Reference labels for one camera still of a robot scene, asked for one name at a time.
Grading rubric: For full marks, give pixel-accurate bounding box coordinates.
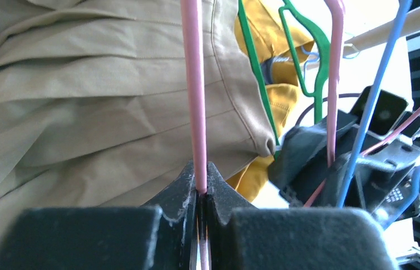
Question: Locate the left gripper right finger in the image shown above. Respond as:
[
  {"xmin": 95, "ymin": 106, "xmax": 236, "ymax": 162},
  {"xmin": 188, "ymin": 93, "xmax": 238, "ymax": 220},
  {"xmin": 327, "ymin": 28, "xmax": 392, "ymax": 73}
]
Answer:
[{"xmin": 206, "ymin": 163, "xmax": 399, "ymax": 269}]

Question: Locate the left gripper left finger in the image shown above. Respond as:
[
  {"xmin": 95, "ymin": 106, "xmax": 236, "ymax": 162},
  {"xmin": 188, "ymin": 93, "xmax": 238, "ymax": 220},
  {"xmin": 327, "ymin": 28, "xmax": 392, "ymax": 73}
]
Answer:
[{"xmin": 0, "ymin": 163, "xmax": 196, "ymax": 269}]

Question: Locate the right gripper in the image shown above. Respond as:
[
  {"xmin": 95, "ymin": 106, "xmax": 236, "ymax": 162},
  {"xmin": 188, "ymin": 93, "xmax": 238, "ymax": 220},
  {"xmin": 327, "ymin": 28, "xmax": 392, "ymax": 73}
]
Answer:
[{"xmin": 268, "ymin": 111, "xmax": 420, "ymax": 228}]

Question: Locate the green hanger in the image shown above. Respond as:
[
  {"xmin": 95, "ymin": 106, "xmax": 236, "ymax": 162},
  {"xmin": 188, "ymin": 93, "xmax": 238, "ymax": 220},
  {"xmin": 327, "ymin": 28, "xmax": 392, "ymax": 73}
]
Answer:
[{"xmin": 236, "ymin": 1, "xmax": 331, "ymax": 139}]

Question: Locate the pink hanger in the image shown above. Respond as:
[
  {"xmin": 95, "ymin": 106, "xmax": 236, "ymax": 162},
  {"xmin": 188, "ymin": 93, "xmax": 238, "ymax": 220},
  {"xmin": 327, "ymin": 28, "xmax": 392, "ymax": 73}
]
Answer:
[{"xmin": 179, "ymin": 0, "xmax": 420, "ymax": 270}]

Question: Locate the brown skirt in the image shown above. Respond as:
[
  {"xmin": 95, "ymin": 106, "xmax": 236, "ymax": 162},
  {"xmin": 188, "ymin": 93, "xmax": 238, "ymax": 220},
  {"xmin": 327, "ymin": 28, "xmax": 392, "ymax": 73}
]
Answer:
[{"xmin": 0, "ymin": 0, "xmax": 278, "ymax": 270}]

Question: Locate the blue wire hanger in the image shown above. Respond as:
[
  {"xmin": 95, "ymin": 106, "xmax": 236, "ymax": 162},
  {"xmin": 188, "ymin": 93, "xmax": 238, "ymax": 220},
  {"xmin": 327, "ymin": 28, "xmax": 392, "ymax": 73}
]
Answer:
[{"xmin": 336, "ymin": 0, "xmax": 412, "ymax": 208}]

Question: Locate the light blue hanger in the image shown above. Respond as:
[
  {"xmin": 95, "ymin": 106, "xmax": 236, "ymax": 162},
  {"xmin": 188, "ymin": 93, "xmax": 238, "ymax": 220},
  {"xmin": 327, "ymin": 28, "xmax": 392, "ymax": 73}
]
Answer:
[{"xmin": 301, "ymin": 43, "xmax": 360, "ymax": 76}]

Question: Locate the yellow skirt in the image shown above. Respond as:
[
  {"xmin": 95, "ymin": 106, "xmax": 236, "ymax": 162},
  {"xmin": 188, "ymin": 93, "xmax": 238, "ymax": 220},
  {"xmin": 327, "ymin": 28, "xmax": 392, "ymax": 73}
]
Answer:
[{"xmin": 227, "ymin": 1, "xmax": 302, "ymax": 202}]

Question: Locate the wooden clothes rack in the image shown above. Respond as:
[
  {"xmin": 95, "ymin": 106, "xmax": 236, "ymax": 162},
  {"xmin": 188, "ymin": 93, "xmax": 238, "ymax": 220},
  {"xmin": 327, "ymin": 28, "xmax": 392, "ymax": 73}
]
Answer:
[{"xmin": 343, "ymin": 6, "xmax": 420, "ymax": 58}]

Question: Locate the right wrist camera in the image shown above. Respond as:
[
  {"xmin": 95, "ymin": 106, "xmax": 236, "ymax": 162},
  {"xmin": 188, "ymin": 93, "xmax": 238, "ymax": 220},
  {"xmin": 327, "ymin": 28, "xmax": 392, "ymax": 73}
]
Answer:
[{"xmin": 349, "ymin": 86, "xmax": 420, "ymax": 140}]

